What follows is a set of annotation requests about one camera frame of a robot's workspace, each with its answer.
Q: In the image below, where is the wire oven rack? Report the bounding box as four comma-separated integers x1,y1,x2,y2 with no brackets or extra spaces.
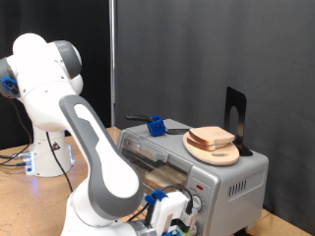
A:
121,156,188,198

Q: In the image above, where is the silver toaster oven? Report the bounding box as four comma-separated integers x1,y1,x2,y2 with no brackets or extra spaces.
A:
116,118,270,236

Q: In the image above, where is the blue cable clip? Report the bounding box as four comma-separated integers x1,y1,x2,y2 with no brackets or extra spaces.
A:
1,77,20,98
145,189,167,207

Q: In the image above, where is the black fabric backdrop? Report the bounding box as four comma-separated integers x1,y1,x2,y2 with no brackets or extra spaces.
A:
0,0,113,150

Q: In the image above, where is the black base cable silver connector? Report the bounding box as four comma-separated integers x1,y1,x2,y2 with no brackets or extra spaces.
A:
0,150,32,160

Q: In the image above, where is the oval wooden cutting board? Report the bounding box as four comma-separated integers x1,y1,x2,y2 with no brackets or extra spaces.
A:
182,132,241,167

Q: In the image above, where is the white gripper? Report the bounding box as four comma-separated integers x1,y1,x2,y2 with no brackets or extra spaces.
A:
151,191,191,236

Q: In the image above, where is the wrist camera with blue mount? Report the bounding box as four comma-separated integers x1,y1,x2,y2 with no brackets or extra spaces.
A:
161,209,200,236

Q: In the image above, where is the metal spatula with blue block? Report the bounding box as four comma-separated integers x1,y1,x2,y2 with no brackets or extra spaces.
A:
125,114,191,138

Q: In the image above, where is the glass oven door with handle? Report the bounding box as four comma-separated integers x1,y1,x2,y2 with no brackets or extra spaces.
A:
117,131,195,210

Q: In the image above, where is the black metal bookend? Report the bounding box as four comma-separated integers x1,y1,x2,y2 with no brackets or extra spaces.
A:
223,87,254,157

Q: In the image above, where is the vertical metal pole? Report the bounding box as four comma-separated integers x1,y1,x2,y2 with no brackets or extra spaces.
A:
108,0,117,128

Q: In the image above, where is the silver oven knob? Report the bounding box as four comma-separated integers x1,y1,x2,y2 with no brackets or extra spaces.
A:
191,195,204,213

